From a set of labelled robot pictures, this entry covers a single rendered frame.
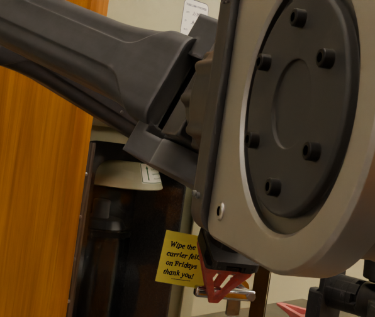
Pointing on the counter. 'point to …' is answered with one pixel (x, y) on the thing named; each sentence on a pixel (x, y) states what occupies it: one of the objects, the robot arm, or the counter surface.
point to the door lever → (242, 293)
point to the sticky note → (180, 260)
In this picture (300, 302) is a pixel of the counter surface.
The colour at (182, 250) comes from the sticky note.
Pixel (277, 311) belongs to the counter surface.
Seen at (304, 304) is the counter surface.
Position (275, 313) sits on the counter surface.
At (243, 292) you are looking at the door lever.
